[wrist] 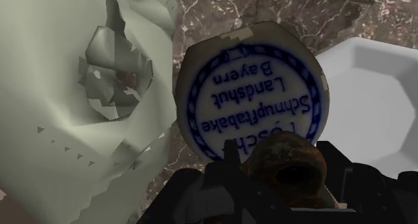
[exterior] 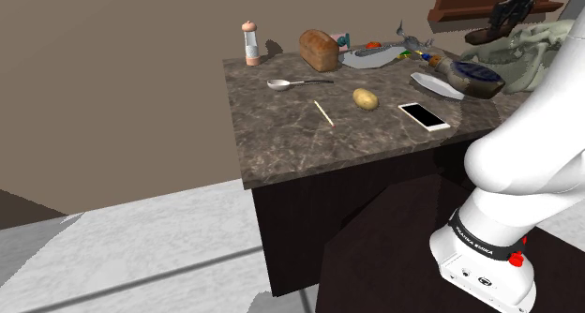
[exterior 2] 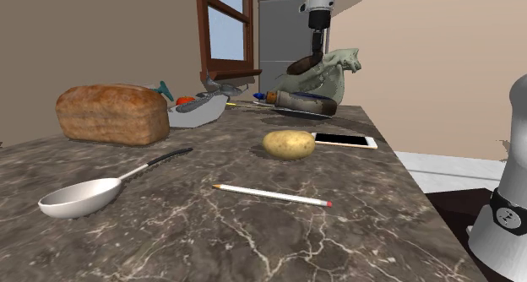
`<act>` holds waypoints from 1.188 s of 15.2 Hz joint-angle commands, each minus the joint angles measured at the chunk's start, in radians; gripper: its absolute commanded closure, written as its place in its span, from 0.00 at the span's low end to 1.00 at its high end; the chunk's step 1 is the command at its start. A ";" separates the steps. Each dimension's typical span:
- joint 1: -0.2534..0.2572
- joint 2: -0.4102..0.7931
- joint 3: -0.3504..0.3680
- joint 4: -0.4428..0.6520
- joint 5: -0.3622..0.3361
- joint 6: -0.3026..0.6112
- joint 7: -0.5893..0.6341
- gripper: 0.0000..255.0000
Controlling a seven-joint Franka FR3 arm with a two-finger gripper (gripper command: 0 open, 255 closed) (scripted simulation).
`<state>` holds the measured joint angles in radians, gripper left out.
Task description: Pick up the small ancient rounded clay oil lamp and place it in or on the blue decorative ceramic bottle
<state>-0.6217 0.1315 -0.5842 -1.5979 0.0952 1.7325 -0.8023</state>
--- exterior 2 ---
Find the teal spray nozzle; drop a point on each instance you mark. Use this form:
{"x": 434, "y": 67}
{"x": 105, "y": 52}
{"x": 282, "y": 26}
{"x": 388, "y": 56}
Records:
{"x": 165, "y": 90}

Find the red tomato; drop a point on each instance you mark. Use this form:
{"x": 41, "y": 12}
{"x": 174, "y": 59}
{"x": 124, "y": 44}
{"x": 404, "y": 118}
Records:
{"x": 185, "y": 100}

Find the yellow pen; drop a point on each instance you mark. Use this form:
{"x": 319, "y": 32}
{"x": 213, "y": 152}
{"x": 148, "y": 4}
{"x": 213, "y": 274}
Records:
{"x": 243, "y": 105}

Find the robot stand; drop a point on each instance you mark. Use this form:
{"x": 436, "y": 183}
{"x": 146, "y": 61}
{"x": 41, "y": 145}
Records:
{"x": 453, "y": 215}

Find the grey refrigerator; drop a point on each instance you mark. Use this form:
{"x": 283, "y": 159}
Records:
{"x": 284, "y": 42}

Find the white pencil with red eraser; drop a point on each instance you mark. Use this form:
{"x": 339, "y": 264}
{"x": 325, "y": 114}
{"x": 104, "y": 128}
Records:
{"x": 271, "y": 195}

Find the grey tray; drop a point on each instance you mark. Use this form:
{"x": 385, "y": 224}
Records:
{"x": 197, "y": 115}

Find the white phone with black screen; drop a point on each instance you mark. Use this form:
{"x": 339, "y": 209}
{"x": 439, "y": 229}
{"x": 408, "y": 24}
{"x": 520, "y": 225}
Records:
{"x": 343, "y": 140}

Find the grey-green figure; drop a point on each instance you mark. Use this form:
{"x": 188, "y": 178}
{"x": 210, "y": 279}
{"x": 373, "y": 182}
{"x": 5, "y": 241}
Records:
{"x": 329, "y": 77}

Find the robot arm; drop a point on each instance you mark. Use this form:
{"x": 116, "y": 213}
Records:
{"x": 514, "y": 240}

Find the brown framed window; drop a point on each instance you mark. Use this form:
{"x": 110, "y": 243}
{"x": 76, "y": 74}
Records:
{"x": 226, "y": 30}

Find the grey metal tool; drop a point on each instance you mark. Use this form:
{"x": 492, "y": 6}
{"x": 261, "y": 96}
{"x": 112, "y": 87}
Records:
{"x": 218, "y": 91}

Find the brown oval thing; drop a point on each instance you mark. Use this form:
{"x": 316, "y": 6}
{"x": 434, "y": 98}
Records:
{"x": 302, "y": 66}

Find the yellow potato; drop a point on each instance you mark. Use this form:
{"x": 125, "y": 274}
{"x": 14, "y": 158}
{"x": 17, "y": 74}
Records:
{"x": 289, "y": 144}

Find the brown bottle with blue cap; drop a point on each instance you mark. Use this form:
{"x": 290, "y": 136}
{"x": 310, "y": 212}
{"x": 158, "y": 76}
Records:
{"x": 302, "y": 102}

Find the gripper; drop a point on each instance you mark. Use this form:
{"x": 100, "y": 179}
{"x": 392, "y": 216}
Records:
{"x": 320, "y": 20}

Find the brown bread loaf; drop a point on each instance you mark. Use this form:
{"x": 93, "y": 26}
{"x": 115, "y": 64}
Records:
{"x": 111, "y": 114}

